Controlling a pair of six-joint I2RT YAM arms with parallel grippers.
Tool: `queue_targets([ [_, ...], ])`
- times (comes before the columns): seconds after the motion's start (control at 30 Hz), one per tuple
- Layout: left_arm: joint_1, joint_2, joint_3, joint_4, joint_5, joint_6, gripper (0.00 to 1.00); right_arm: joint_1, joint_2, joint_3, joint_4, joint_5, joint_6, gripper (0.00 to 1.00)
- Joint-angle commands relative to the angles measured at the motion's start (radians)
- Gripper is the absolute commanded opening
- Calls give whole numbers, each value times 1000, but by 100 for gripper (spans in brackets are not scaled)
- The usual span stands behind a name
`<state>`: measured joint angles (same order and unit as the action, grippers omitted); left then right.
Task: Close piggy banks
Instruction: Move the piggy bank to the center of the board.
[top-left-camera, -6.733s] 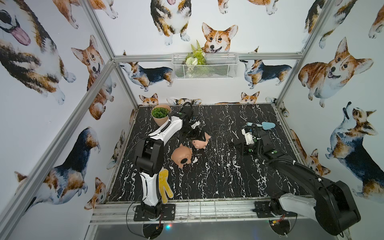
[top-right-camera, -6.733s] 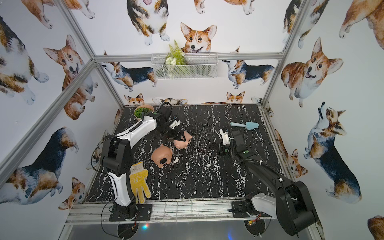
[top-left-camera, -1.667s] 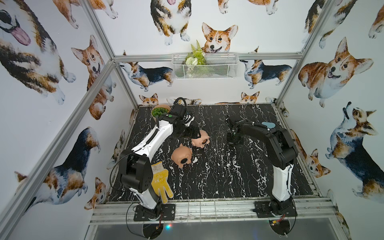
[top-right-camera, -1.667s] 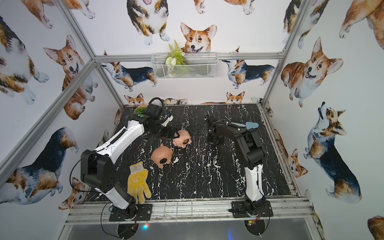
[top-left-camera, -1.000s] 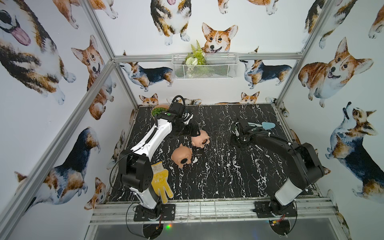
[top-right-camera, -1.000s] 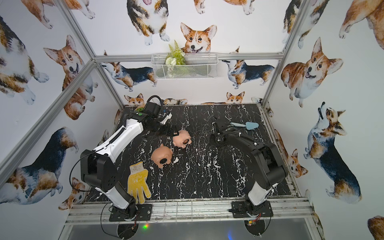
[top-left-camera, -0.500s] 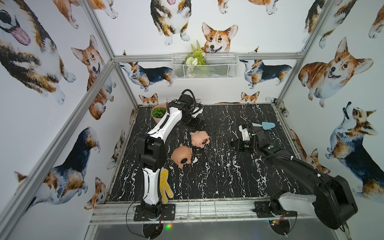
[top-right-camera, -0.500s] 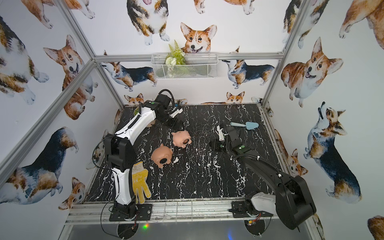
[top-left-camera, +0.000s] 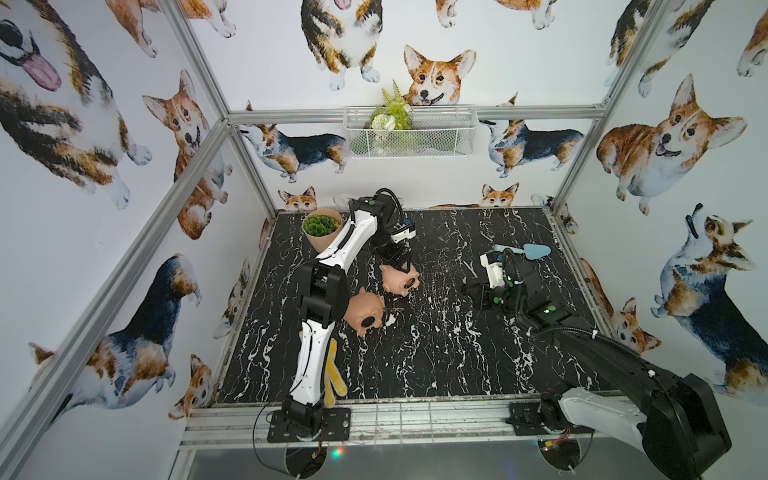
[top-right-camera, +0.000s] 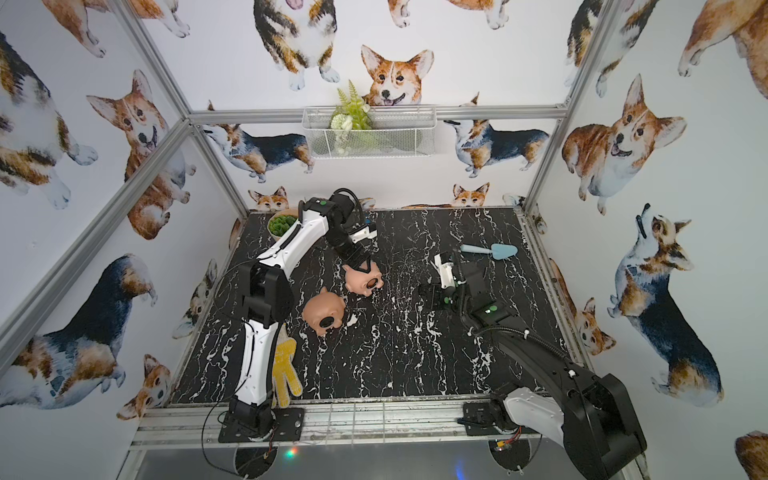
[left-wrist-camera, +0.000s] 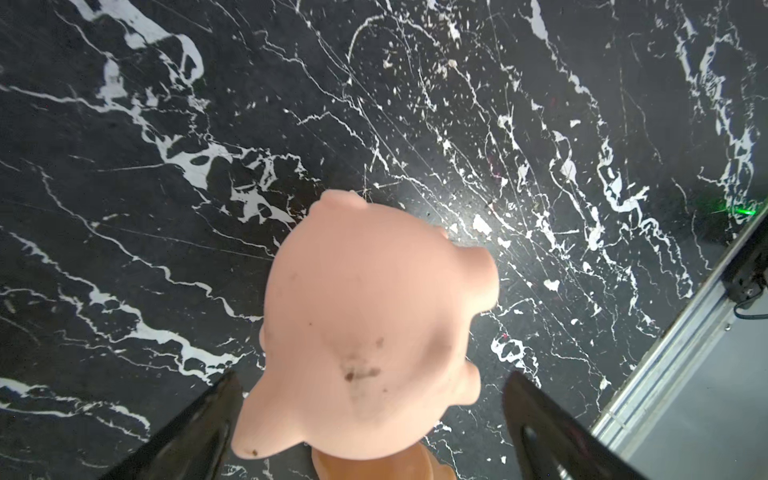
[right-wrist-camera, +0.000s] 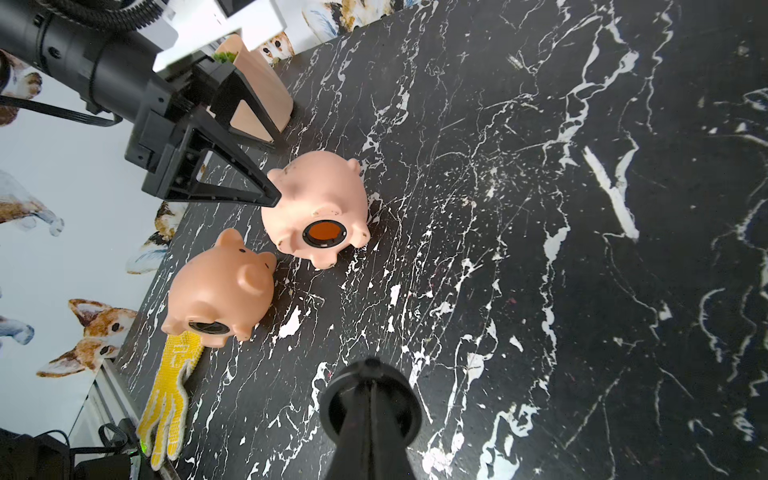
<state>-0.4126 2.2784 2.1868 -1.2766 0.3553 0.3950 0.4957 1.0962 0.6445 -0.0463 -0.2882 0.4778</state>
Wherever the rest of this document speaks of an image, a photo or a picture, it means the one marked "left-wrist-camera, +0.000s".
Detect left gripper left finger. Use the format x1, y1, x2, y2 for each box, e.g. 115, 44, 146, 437
103, 371, 243, 479

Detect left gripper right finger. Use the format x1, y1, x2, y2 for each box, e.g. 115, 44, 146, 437
502, 371, 643, 480

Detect pink piggy bank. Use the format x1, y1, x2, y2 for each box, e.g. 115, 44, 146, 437
232, 190, 500, 460
311, 443, 457, 480

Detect aluminium front rail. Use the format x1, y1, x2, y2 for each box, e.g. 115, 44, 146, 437
592, 204, 767, 459

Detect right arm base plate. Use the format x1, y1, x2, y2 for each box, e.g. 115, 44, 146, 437
721, 219, 767, 321

